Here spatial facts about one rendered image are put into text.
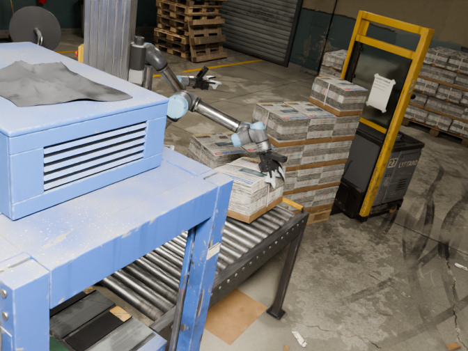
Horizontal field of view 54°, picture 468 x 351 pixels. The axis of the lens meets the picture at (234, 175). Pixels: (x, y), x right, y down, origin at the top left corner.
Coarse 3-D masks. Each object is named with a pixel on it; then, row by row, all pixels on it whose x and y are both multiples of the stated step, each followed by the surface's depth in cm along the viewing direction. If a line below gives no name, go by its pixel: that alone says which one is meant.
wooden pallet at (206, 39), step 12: (192, 24) 890; (204, 24) 939; (216, 24) 980; (192, 36) 908; (204, 36) 926; (216, 36) 962; (192, 48) 911; (204, 48) 950; (216, 48) 988; (192, 60) 914; (204, 60) 933
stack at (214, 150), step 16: (192, 144) 348; (208, 144) 338; (224, 144) 343; (272, 144) 361; (304, 144) 373; (320, 144) 383; (208, 160) 331; (224, 160) 329; (288, 160) 369; (304, 160) 380; (320, 160) 392; (288, 176) 376; (304, 176) 390; (304, 192) 400; (288, 208) 398; (304, 208) 411
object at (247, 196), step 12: (216, 168) 257; (228, 168) 259; (240, 180) 242; (252, 180) 243; (264, 180) 248; (240, 192) 243; (252, 192) 240; (264, 192) 252; (240, 204) 245; (252, 204) 244
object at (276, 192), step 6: (234, 162) 268; (240, 162) 269; (246, 162) 269; (252, 162) 269; (258, 162) 270; (258, 168) 261; (282, 168) 264; (276, 180) 261; (282, 180) 267; (276, 186) 262; (282, 186) 270; (270, 192) 259; (276, 192) 265; (282, 192) 272; (270, 198) 261
